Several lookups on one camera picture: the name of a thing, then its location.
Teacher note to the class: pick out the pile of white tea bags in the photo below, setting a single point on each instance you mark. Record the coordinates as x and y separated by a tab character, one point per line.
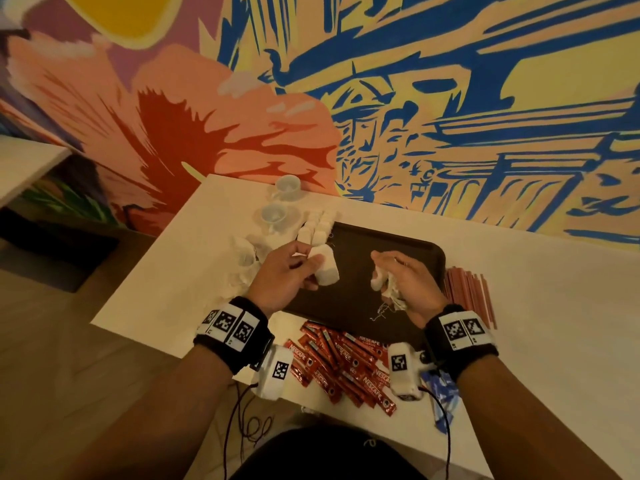
248	263

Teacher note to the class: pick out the pile of red Nescafe sachets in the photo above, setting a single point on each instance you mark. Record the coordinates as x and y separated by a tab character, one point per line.
340	365

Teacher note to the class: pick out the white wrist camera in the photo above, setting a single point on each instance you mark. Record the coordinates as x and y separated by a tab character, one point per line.
403	371
275	372

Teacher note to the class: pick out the row of tea bags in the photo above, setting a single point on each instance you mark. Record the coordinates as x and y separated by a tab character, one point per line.
317	230

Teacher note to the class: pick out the person's black shirt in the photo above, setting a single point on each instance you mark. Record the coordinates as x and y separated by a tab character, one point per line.
320	457

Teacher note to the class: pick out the person's left hand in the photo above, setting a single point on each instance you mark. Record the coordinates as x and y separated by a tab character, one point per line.
280	282

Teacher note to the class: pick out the person's left forearm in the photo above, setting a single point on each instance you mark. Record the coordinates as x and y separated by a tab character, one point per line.
150	425

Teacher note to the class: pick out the person's right forearm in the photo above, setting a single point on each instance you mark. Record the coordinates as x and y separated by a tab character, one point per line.
530	425

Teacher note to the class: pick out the single white tea bag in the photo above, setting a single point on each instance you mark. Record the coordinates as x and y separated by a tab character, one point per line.
326	266

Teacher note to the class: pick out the white side table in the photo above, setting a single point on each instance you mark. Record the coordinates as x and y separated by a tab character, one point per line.
28	165

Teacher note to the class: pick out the dark brown tray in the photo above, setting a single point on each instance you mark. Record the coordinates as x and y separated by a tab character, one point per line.
350	305

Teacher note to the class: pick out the pile of blue sachets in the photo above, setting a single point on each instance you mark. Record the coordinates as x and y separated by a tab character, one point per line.
442	405

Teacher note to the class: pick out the person's right hand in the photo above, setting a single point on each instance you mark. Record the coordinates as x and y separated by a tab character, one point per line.
415	287

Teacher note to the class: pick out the black marker wristband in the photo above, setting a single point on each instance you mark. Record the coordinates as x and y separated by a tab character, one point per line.
235	335
460	342

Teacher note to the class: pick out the small white cup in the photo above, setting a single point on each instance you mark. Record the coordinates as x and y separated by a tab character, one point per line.
273	216
288	188

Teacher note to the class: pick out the bunch of tea bags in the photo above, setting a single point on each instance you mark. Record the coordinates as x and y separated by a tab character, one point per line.
385	283

